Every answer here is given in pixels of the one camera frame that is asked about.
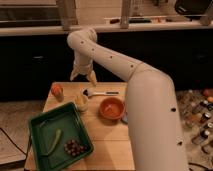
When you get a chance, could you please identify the orange bowl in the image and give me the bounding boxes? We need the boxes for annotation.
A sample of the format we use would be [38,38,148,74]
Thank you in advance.
[99,97,125,120]

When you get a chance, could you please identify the wooden table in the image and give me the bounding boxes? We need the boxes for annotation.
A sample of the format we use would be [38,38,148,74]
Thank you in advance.
[24,82,135,171]

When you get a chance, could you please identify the yellow banana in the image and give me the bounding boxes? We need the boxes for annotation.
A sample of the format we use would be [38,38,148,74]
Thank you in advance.
[75,95,87,105]

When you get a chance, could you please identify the black cable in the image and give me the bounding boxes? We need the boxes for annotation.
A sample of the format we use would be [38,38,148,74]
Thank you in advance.
[0,127,33,163]

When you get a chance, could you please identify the orange carrot toy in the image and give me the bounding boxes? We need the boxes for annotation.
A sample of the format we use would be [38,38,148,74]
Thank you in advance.
[51,83,64,102]

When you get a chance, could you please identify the white paper cup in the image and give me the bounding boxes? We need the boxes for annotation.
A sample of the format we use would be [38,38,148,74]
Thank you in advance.
[74,94,88,112]

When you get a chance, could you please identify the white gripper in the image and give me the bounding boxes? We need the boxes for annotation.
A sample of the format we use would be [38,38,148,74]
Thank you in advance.
[70,51,97,86]

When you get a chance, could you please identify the bunch of dark grapes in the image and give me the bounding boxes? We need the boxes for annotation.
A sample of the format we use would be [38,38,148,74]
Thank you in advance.
[64,140,87,157]

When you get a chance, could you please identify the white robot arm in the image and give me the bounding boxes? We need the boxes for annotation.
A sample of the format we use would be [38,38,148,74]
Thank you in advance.
[67,28,189,171]

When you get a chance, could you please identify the green plastic tray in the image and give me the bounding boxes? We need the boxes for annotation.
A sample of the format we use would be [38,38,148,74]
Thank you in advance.
[29,102,93,171]

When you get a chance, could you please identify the spice jars on floor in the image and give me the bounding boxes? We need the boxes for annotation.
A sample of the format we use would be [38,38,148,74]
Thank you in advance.
[177,90,213,153]

